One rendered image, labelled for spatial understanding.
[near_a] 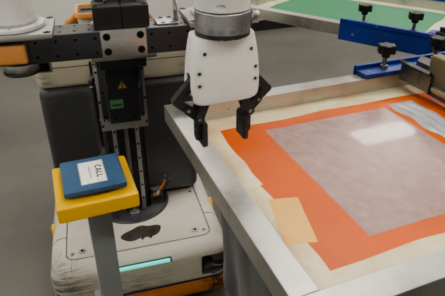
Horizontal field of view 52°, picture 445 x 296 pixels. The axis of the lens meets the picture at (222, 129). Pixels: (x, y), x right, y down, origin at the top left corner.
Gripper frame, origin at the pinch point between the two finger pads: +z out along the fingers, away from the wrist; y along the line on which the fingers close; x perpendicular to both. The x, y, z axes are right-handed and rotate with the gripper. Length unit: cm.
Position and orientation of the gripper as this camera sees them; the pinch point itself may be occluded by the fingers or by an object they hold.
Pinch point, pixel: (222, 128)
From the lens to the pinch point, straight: 68.5
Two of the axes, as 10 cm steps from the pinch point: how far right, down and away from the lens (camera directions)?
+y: -9.3, 1.8, -3.2
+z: 0.0, 8.7, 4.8
